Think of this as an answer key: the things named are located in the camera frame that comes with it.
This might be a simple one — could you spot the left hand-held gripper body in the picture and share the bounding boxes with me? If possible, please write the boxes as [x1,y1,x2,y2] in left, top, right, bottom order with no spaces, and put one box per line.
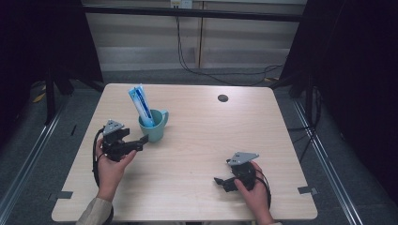
[100,119,131,162]

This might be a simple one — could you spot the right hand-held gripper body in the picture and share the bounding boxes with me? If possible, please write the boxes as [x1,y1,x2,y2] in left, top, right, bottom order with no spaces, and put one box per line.
[225,151,260,192]

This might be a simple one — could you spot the teal cup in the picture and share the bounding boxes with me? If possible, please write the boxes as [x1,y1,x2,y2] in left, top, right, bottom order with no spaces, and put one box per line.
[138,108,170,143]

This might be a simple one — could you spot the white blue toothpaste tube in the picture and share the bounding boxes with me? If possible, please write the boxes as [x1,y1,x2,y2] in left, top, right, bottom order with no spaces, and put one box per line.
[128,82,156,128]

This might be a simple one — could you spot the person's right hand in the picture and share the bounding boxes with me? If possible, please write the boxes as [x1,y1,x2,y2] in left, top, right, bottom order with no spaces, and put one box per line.
[234,160,274,221]

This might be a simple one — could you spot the person's left hand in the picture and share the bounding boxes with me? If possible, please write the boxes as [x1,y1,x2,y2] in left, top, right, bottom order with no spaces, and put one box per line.
[95,139,138,203]

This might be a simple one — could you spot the grey tape strip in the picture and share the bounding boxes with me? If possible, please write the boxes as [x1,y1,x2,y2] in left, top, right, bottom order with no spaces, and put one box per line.
[47,190,74,202]
[297,186,318,196]

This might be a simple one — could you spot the black metal stand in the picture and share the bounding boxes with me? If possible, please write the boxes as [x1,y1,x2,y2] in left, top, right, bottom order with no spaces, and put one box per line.
[44,67,58,126]
[303,74,316,128]

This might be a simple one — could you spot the yellow floor scrap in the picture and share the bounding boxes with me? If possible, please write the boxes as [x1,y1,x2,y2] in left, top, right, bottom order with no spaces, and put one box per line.
[32,84,47,104]

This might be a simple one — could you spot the black curtain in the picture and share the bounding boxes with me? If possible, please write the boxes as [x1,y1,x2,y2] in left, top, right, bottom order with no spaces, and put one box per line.
[271,0,398,198]
[0,0,105,148]

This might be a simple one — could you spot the black horizontal bar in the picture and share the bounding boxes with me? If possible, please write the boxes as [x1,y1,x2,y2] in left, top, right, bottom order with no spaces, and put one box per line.
[82,5,304,23]

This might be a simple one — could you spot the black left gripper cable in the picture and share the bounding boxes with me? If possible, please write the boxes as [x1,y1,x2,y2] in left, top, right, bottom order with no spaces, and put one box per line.
[92,127,115,225]

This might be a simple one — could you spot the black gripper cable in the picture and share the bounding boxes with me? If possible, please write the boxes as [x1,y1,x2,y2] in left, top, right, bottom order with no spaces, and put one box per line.
[253,168,273,210]
[92,127,115,225]

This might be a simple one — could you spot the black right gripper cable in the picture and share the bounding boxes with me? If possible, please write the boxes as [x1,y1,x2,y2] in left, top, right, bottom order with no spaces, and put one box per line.
[253,168,273,210]

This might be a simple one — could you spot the black floor cables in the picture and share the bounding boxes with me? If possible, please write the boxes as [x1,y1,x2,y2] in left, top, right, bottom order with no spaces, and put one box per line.
[286,87,324,164]

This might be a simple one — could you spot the metal floor rail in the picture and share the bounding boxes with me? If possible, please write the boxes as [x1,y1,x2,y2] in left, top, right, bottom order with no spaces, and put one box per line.
[0,93,70,218]
[292,98,365,225]

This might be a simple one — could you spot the black wall cable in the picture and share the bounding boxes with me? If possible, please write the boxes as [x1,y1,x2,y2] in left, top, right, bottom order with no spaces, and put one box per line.
[175,15,284,87]

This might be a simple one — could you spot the white wall socket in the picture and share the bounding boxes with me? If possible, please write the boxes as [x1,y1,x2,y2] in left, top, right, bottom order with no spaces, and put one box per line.
[170,0,193,9]

